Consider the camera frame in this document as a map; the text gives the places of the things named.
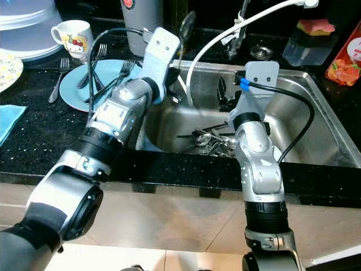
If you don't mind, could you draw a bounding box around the black chopstick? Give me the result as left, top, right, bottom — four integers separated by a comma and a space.
176, 123, 231, 138

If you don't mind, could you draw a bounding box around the metal kitchen faucet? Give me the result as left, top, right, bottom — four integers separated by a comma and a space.
226, 0, 252, 57

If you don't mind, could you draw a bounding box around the white tape strip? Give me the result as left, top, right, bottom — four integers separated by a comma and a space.
234, 17, 249, 32

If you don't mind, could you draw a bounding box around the stainless steel sink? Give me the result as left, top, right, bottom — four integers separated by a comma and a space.
141, 61, 361, 168

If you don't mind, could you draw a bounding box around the yellow oil glass bottle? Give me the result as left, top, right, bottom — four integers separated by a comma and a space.
166, 0, 190, 29

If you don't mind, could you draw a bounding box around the grey water jug red logo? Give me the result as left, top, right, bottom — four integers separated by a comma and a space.
120, 0, 163, 57

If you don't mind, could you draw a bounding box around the pink yellow sponge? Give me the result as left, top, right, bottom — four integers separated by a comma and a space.
296, 19, 336, 36

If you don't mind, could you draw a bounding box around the peach dish soap bottle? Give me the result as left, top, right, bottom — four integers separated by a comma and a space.
324, 35, 361, 86

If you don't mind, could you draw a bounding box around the blue cloth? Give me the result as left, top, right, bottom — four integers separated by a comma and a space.
0, 104, 28, 146

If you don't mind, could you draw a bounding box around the floral patterned plate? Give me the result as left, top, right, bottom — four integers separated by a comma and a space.
0, 52, 24, 93

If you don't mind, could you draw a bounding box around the light blue plate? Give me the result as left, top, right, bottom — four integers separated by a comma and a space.
59, 59, 144, 112

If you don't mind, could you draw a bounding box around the white cartoon cat mug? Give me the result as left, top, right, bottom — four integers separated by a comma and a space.
51, 20, 94, 60

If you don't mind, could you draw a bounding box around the clear plastic food cover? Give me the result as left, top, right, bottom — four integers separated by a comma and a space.
0, 0, 60, 62

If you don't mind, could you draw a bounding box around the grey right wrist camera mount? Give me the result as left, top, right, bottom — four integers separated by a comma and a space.
236, 60, 280, 122

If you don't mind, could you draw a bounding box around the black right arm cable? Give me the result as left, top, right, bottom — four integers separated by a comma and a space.
240, 78, 315, 164

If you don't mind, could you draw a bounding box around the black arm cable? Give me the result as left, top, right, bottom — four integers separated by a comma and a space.
89, 27, 150, 122
240, 78, 315, 164

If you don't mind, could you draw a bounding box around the white flexible hose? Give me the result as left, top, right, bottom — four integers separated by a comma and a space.
185, 0, 319, 105

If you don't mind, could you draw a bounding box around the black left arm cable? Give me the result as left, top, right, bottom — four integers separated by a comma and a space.
89, 27, 150, 122

